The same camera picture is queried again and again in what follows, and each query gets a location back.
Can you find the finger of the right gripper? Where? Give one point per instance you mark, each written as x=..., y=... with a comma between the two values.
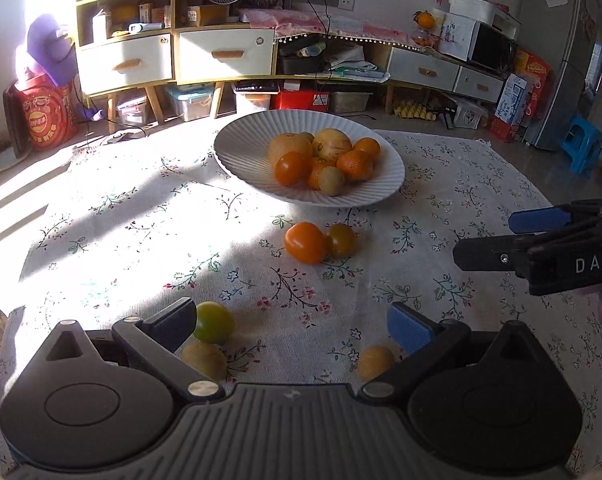
x=494, y=253
x=554, y=218

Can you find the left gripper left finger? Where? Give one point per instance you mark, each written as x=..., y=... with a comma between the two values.
x=150, y=345

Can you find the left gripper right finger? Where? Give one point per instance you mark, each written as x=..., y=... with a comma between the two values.
x=431, y=347

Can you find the brown kiwi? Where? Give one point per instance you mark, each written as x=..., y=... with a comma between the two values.
x=331, y=181
x=206, y=359
x=374, y=361

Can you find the orange mandarin with stem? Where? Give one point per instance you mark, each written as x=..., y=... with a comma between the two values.
x=369, y=146

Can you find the rough orange mandarin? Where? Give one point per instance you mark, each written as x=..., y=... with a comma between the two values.
x=357, y=166

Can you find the small orange tomato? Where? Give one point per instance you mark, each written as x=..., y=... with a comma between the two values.
x=317, y=166

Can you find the green tomato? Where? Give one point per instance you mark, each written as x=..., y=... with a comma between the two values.
x=214, y=323

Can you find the blue plastic stool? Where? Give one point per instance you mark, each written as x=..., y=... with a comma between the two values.
x=583, y=143

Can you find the dark orange-green tomato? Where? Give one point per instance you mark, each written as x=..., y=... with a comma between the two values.
x=341, y=241

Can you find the blue white carton box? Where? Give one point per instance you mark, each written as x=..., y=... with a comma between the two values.
x=511, y=104

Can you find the floral tablecloth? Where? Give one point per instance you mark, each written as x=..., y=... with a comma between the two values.
x=136, y=225

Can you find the red gift carton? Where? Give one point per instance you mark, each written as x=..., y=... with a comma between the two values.
x=538, y=73

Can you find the smooth orange tomato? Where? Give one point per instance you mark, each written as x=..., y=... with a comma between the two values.
x=306, y=243

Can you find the grey refrigerator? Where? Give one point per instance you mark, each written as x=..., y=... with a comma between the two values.
x=562, y=33

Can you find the white microwave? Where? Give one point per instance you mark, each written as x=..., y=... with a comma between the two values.
x=476, y=43

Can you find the white ribbed plate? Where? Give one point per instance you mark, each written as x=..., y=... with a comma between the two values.
x=240, y=148

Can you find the yellow striped melon fruit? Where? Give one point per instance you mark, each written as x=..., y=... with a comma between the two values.
x=330, y=144

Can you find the orange decoration on sideboard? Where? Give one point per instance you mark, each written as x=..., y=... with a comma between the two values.
x=425, y=20

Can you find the red storage box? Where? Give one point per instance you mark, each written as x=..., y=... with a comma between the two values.
x=301, y=100

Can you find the clear plastic storage box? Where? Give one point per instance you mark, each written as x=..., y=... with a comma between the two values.
x=191, y=102

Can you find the long low sideboard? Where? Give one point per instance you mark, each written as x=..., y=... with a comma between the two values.
x=407, y=66

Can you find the wooden shelf cabinet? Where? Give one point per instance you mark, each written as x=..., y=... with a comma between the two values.
x=144, y=45

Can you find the pink cloth runner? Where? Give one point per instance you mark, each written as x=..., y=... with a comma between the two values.
x=289, y=25

